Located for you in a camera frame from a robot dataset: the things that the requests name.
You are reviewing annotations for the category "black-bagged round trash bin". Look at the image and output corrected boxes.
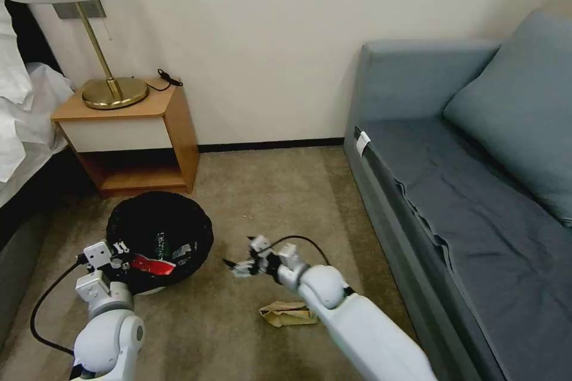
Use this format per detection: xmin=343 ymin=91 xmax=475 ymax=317
xmin=105 ymin=190 xmax=215 ymax=298

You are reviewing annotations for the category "red snack wrapper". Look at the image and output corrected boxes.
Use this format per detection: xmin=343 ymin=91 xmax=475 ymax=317
xmin=128 ymin=253 xmax=178 ymax=276

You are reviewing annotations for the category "black green-printed wrapper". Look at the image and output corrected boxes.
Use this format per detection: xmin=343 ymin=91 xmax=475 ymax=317
xmin=153 ymin=230 xmax=198 ymax=267

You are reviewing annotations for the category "crumpled brown paper bag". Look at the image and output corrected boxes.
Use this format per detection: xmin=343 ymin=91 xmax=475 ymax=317
xmin=259 ymin=300 xmax=321 ymax=328

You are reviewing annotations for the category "grey bed base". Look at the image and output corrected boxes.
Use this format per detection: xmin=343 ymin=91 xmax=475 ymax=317
xmin=0 ymin=148 xmax=97 ymax=338

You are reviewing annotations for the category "white nightstand drawer front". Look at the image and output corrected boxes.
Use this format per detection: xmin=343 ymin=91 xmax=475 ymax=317
xmin=57 ymin=116 xmax=173 ymax=155

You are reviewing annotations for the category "dark baseboard strip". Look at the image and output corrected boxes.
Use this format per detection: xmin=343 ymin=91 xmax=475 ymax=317
xmin=196 ymin=137 xmax=347 ymax=154

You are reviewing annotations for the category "wooden nightstand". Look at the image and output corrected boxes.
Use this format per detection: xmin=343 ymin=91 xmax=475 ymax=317
xmin=51 ymin=77 xmax=200 ymax=199

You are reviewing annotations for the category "white bed sheet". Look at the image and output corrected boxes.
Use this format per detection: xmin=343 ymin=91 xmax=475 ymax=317
xmin=0 ymin=61 xmax=76 ymax=208

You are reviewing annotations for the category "white sofa label tag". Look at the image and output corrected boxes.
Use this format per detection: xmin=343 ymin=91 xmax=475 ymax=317
xmin=355 ymin=127 xmax=372 ymax=159

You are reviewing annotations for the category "white pillow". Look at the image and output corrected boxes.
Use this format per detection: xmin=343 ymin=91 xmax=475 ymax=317
xmin=0 ymin=0 xmax=35 ymax=110

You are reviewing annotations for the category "dark blue sofa cover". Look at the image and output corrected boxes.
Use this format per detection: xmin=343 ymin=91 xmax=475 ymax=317
xmin=360 ymin=116 xmax=572 ymax=381

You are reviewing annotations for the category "blue-grey sofa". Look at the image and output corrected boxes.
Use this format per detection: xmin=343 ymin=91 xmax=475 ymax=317
xmin=343 ymin=39 xmax=572 ymax=381

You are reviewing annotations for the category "dark headboard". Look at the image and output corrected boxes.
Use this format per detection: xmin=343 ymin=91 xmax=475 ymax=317
xmin=3 ymin=0 xmax=64 ymax=74

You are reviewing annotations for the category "blue-grey sofa cushion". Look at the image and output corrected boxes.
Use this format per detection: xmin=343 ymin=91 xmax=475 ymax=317
xmin=442 ymin=8 xmax=572 ymax=228

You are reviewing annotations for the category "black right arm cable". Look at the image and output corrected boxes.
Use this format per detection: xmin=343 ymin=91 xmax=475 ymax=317
xmin=267 ymin=235 xmax=334 ymax=268

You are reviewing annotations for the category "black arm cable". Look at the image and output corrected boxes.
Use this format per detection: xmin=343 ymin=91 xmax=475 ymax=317
xmin=267 ymin=235 xmax=334 ymax=268
xmin=30 ymin=255 xmax=90 ymax=356

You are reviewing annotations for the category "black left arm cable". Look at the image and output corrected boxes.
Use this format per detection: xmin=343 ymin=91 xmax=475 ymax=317
xmin=30 ymin=255 xmax=90 ymax=356

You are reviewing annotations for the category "thin black cable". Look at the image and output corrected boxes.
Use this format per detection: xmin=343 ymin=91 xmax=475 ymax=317
xmin=156 ymin=68 xmax=185 ymax=92

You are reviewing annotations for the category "grey wall switch plate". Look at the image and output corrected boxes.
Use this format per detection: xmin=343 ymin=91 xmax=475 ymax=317
xmin=53 ymin=1 xmax=108 ymax=21

